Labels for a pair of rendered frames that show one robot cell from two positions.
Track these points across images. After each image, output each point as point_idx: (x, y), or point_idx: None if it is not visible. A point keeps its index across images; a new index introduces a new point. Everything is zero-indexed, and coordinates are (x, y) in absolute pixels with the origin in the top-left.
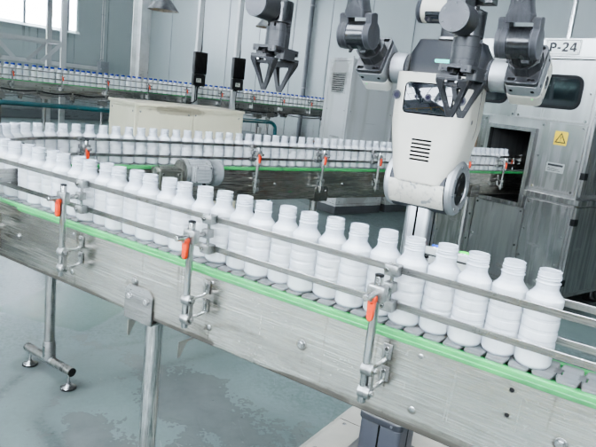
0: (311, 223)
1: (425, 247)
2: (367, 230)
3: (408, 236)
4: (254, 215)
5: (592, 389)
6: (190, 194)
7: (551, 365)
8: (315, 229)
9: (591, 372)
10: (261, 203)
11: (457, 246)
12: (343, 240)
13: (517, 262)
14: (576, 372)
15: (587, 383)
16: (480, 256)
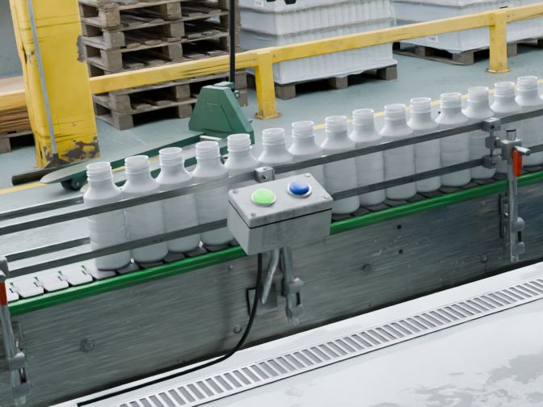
0: (353, 122)
1: (230, 147)
2: (293, 129)
3: (246, 135)
4: (444, 119)
5: (47, 274)
6: (519, 93)
7: (98, 271)
8: (354, 131)
9: (66, 286)
10: (413, 99)
11: (201, 147)
12: (323, 144)
13: (139, 164)
14: (74, 279)
15: (56, 276)
16: (163, 150)
